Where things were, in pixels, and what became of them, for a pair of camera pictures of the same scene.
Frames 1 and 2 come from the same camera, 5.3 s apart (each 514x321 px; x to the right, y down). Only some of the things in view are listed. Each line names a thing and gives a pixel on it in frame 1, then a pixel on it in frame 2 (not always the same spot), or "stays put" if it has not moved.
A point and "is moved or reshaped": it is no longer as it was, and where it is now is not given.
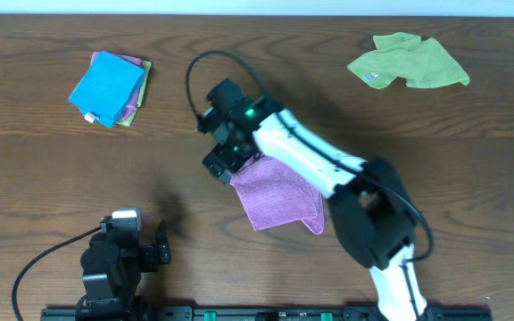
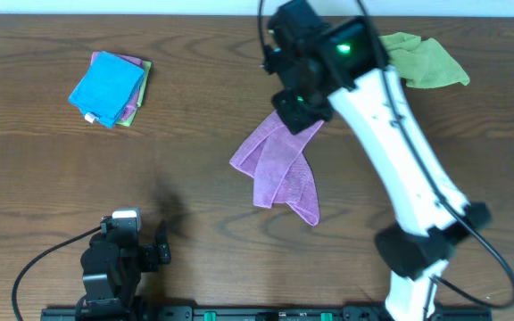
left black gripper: x=151 y=258 stays put
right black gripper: x=218 y=165 → x=300 y=114
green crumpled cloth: x=410 y=61 stays put
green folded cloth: x=147 y=67 stays put
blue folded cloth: x=108 y=88 stays put
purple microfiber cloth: x=272 y=195 is moved or reshaped
